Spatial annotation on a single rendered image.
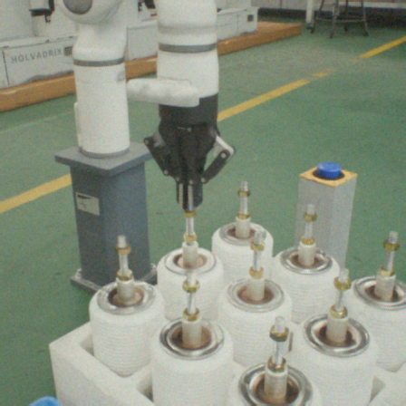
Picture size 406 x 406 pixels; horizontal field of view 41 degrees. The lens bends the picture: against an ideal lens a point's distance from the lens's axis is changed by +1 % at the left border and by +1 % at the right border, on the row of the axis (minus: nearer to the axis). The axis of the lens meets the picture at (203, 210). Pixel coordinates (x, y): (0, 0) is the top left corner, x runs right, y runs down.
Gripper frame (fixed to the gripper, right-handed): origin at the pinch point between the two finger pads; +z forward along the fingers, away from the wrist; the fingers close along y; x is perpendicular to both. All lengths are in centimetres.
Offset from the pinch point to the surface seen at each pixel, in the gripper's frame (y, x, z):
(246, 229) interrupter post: -4.1, -10.5, 9.3
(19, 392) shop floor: 25.1, 13.0, 35.7
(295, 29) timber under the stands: 123, -407, 33
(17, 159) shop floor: 107, -68, 36
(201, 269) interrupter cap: -2.6, 1.4, 10.4
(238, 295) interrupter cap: -9.8, 4.7, 10.4
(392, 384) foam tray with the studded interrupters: -29.7, 3.2, 17.7
